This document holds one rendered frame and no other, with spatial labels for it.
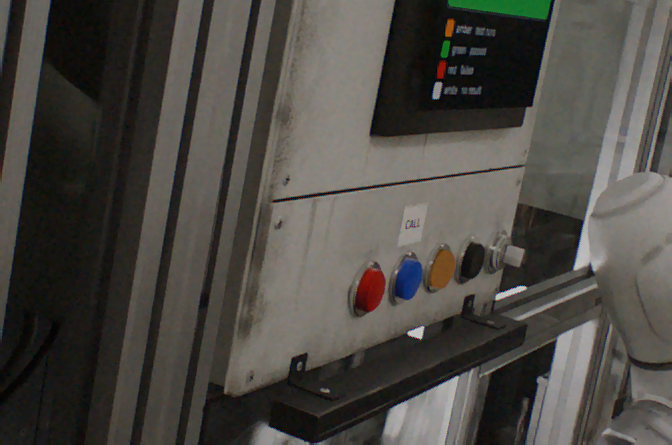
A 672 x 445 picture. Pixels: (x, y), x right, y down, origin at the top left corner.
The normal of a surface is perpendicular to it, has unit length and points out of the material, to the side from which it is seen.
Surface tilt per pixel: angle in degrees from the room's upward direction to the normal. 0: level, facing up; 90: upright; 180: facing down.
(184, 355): 90
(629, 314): 120
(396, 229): 90
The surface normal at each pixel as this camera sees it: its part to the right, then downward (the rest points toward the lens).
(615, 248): -0.73, 0.20
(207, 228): 0.86, 0.24
